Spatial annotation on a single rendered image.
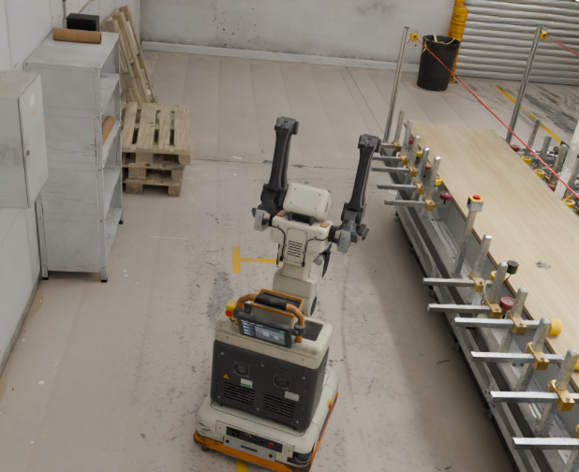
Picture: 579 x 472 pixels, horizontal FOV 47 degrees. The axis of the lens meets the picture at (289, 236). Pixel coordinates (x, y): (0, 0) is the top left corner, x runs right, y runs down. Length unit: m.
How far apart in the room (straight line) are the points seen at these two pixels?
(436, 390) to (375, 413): 0.47
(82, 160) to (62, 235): 0.59
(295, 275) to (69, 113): 1.85
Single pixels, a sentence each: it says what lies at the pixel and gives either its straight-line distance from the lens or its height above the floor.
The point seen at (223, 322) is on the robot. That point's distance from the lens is 3.24.
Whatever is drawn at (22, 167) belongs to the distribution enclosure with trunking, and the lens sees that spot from 3.61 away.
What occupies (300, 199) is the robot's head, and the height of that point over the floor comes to 1.34.
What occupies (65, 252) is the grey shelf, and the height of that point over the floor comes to 0.24.
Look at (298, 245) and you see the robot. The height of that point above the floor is 1.13.
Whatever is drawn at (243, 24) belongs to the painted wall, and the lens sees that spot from 10.68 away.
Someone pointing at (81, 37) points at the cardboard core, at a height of 1.59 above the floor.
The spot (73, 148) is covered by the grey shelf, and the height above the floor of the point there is 1.02.
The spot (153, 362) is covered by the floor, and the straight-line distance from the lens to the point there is 4.25.
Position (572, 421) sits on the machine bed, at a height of 0.68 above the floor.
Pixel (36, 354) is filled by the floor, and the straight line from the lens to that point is 4.39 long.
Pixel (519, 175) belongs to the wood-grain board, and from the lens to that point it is 5.27.
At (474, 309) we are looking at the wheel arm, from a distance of 3.58.
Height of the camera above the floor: 2.76
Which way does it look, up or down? 29 degrees down
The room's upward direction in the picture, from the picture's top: 7 degrees clockwise
